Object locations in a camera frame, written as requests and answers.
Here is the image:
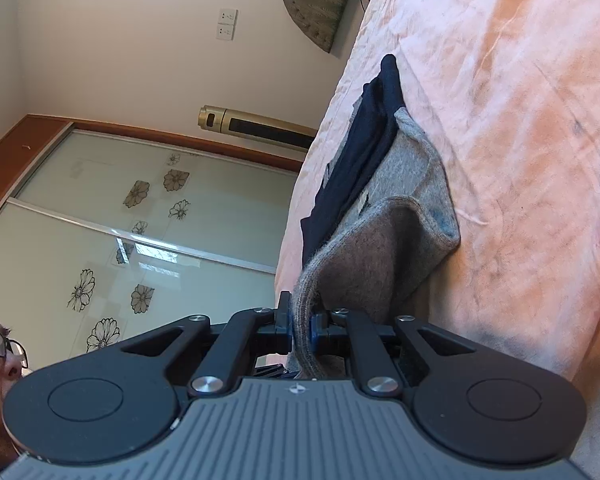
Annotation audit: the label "grey sweater with navy sleeves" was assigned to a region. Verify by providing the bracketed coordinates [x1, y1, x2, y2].
[292, 54, 462, 381]

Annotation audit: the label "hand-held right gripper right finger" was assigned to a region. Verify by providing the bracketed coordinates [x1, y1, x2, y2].
[310, 308, 482, 399]

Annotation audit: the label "olive upholstered headboard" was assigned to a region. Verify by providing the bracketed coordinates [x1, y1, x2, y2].
[279, 0, 359, 55]

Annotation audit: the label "glass wardrobe sliding doors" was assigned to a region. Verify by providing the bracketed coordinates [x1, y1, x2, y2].
[0, 114, 306, 373]

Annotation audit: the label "gold tower air conditioner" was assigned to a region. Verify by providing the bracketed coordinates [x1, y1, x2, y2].
[196, 105, 322, 153]

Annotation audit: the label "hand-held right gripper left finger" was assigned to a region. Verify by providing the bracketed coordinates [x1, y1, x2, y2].
[115, 290, 296, 399]

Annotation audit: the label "pink blanket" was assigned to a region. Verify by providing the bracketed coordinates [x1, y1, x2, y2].
[275, 0, 600, 480]

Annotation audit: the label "white wall socket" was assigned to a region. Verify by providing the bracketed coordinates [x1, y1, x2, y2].
[216, 8, 240, 41]

